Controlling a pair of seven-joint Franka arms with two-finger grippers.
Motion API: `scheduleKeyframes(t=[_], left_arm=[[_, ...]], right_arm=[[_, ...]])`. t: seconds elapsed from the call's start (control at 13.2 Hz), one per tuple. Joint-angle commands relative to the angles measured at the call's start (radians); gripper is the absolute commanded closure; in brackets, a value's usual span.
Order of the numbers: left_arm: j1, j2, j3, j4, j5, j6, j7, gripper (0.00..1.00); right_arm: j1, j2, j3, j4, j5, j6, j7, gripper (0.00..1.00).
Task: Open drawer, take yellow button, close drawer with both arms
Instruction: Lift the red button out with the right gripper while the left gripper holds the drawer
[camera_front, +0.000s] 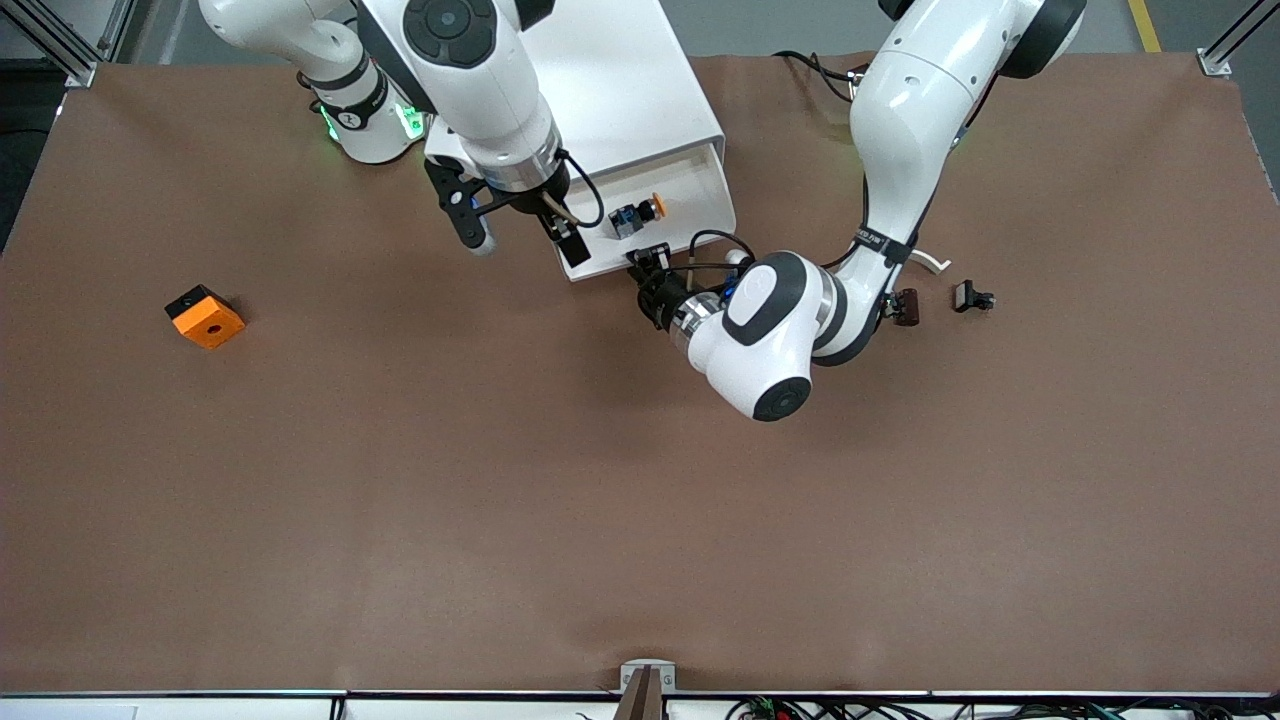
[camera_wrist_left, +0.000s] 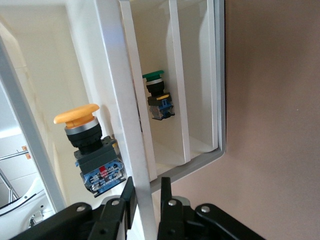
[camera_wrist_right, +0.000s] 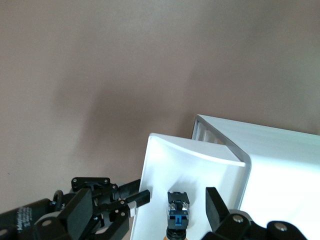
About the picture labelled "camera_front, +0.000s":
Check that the small brown component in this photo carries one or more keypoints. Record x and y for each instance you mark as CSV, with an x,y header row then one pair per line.
x,y
908,307

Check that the brown post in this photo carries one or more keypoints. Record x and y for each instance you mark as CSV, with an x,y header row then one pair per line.
x,y
640,702

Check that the brown table cover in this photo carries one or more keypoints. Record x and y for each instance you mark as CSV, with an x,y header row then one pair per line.
x,y
600,500

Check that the orange black button box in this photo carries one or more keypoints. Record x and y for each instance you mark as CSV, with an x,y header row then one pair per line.
x,y
210,325

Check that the small black component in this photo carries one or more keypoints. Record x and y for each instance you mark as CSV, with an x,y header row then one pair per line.
x,y
966,296

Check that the aluminium frame profile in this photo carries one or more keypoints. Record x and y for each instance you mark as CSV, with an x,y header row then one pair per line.
x,y
80,72
1215,62

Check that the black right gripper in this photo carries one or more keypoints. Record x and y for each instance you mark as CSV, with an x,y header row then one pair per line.
x,y
533,197

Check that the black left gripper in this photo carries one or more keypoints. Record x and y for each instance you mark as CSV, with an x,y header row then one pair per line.
x,y
664,297

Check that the grey mount bracket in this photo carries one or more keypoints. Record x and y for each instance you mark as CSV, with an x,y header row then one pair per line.
x,y
630,672

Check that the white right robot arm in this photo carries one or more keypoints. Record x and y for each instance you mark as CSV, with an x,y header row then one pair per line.
x,y
480,90

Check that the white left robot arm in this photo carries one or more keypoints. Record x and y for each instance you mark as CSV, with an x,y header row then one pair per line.
x,y
780,330

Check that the orange capped push button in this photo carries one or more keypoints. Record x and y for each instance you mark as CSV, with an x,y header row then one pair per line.
x,y
632,218

